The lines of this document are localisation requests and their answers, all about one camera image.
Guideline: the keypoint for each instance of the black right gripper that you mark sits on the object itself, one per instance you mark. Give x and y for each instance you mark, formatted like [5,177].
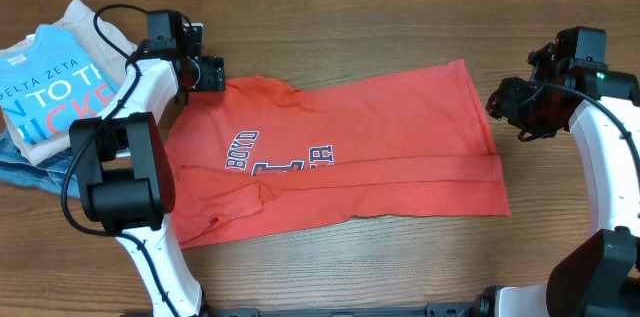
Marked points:
[502,105]

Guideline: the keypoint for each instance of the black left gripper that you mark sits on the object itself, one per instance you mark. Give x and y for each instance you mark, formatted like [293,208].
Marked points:
[213,73]

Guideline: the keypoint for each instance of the red printed t-shirt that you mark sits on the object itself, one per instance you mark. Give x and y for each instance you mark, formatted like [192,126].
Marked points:
[264,157]

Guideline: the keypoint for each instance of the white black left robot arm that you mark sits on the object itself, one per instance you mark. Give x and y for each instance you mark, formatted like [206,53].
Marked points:
[123,174]

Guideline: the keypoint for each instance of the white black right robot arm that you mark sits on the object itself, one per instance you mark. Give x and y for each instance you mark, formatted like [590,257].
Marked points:
[572,88]

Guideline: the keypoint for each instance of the light blue folded t-shirt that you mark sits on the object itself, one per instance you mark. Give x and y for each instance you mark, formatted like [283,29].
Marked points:
[52,83]

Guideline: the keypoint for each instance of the folded blue jeans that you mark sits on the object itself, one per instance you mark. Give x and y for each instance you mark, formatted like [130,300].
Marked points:
[49,175]

